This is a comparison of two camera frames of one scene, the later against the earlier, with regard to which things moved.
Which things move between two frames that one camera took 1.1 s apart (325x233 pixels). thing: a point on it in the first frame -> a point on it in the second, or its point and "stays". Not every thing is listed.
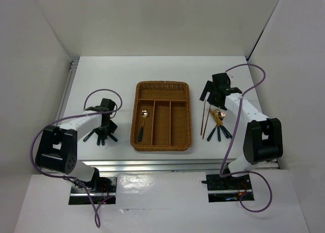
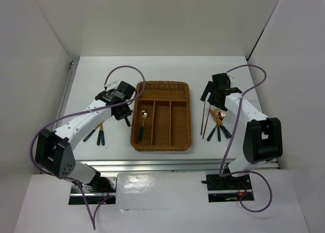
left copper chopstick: x=203 y=117 stays
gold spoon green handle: x=144 y=113 stays
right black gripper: x=208 y=88 stays
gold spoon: x=217 y=120 -> x=216 y=123
